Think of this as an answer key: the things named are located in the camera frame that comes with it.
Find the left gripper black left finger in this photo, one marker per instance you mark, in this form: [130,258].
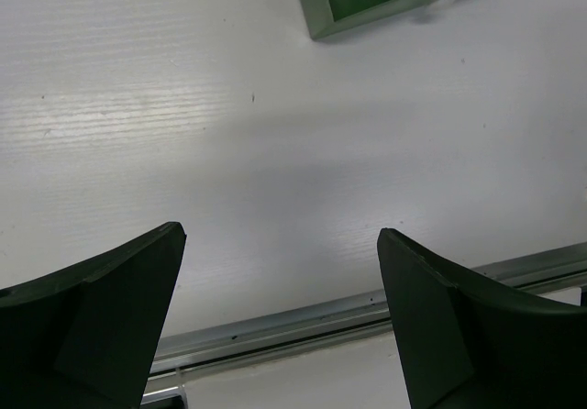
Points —
[85,336]

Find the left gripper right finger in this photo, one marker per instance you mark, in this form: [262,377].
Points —
[467,341]

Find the aluminium mounting rail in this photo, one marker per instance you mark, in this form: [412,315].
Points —
[559,273]

